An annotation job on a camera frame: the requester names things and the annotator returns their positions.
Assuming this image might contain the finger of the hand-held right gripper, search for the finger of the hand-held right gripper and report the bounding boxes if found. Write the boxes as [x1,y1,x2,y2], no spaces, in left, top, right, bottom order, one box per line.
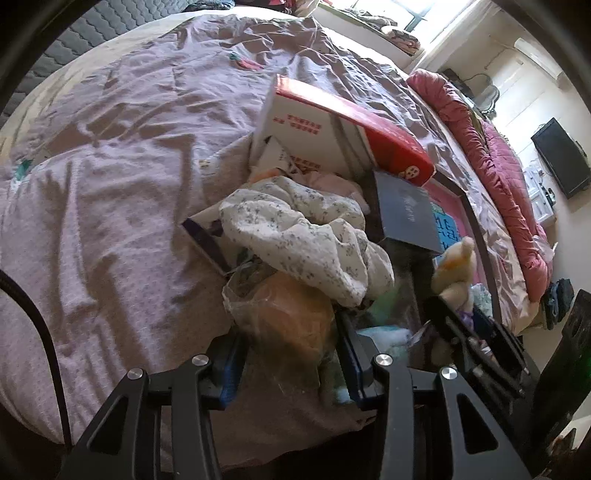
[471,305,542,372]
[424,295,528,398]

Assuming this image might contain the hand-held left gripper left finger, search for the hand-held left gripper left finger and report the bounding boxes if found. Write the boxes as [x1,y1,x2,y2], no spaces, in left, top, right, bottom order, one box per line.
[58,333,250,480]

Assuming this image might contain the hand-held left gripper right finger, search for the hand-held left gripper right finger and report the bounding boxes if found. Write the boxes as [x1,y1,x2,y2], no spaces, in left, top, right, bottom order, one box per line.
[336,311,532,480]

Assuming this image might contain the green soft item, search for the green soft item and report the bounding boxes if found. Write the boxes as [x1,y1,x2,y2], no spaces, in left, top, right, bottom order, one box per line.
[365,286,407,326]

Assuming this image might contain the orange soft item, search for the orange soft item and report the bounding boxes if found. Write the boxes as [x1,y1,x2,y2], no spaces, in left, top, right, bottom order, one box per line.
[222,270,342,398]

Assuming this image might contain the cream plush toy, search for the cream plush toy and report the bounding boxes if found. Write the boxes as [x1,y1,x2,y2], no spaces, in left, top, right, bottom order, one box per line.
[430,236,477,365]

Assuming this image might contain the pink box with black frame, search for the pink box with black frame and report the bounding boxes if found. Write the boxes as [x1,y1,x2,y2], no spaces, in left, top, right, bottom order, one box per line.
[422,173,504,324]

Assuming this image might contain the white floral cloth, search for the white floral cloth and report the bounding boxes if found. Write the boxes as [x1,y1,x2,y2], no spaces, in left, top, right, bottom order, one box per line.
[218,175,395,309]

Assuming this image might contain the pink plush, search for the pink plush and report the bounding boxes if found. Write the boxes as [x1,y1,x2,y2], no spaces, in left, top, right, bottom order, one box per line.
[295,170,370,208]

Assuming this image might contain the pale blue soft item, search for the pale blue soft item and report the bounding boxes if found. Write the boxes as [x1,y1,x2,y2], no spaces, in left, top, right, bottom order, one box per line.
[358,324,419,363]

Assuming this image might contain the dark clothes pile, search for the dark clothes pile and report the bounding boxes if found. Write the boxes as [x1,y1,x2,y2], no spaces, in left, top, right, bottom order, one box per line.
[540,278,575,330]

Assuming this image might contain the dark blue box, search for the dark blue box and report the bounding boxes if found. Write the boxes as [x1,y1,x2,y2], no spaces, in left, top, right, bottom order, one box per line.
[372,170,444,254]

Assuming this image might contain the white plastic drawers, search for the white plastic drawers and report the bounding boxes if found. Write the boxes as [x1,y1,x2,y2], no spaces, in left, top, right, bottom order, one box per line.
[524,164,557,224]

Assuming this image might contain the pink quilt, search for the pink quilt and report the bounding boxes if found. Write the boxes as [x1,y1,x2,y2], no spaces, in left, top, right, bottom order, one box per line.
[406,69,555,301]

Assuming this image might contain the black television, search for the black television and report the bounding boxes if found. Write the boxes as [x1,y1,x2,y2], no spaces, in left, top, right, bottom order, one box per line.
[531,117,591,200]

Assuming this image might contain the white printed paper packet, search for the white printed paper packet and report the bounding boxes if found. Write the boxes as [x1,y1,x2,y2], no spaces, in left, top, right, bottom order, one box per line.
[252,136,298,178]

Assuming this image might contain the lavender bedsheet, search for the lavender bedsheet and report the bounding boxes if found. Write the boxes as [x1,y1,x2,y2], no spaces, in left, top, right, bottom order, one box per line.
[0,11,541,462]

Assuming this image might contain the red and white box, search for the red and white box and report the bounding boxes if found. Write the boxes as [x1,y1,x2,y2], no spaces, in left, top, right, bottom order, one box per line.
[249,74,437,188]

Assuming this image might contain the standing fan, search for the standing fan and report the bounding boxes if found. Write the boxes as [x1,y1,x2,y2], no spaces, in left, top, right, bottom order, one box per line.
[473,74,502,116]

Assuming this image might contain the white air conditioner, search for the white air conditioner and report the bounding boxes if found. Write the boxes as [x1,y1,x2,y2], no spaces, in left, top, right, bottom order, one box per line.
[513,37,563,75]

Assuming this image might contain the clothes on windowsill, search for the clothes on windowsill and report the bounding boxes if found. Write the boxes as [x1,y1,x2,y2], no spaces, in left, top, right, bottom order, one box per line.
[379,25,423,56]

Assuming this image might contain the grey quilted headboard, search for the grey quilted headboard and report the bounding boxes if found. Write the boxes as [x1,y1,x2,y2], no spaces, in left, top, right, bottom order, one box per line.
[0,0,195,116]

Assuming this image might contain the black cable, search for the black cable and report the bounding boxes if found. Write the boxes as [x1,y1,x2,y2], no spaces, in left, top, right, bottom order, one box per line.
[0,270,75,455]

